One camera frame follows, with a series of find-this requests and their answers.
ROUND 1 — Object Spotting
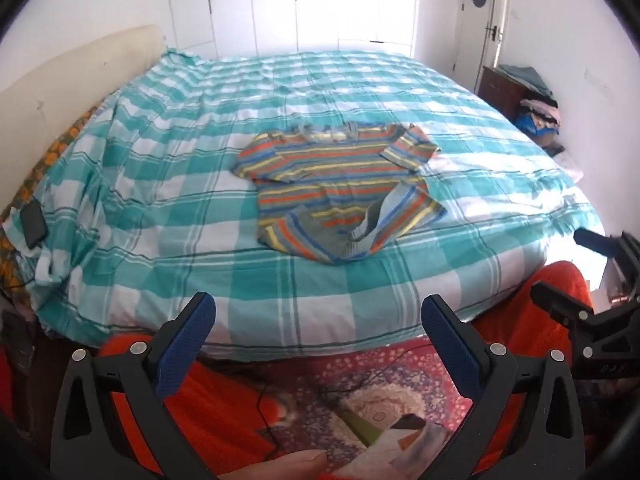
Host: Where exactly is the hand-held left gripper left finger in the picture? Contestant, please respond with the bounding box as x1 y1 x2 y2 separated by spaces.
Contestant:
50 291 217 480

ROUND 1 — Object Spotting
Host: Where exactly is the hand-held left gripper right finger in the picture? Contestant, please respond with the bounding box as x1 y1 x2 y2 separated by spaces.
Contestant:
421 294 586 480

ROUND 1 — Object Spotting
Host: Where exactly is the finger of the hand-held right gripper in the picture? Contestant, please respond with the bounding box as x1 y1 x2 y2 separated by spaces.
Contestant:
529 281 596 333
573 228 623 258

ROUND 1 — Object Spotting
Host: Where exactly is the striped t-shirt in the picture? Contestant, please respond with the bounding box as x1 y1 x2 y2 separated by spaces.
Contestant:
232 122 447 266

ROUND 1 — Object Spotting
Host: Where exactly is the pile of folded clothes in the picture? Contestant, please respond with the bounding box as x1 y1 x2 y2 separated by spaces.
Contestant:
498 64 566 156

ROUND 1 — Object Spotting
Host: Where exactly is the person's left hand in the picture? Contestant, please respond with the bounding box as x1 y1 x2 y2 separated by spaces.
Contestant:
220 449 328 480

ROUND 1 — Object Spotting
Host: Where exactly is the patterned rug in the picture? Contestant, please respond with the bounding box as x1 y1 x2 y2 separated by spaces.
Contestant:
247 337 476 480

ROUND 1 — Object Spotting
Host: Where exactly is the teal checked bed cover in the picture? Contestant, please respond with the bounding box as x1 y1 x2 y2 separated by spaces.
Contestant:
0 49 608 361

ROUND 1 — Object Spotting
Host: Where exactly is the dark wooden nightstand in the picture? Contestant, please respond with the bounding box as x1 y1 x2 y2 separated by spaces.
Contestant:
480 65 531 118

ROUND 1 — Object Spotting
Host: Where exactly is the black phone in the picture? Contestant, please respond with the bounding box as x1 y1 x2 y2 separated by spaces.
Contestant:
19 201 48 250

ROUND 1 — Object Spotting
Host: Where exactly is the white door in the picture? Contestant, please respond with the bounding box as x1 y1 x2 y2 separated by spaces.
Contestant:
450 0 511 76

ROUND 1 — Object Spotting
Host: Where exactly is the cream headboard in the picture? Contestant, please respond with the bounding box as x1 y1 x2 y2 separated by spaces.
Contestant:
0 24 168 211

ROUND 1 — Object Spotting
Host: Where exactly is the white wardrobe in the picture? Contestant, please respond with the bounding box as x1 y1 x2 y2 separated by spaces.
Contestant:
165 0 421 60

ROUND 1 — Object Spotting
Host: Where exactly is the black cable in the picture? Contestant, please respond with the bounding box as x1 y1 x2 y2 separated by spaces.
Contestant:
0 245 71 291

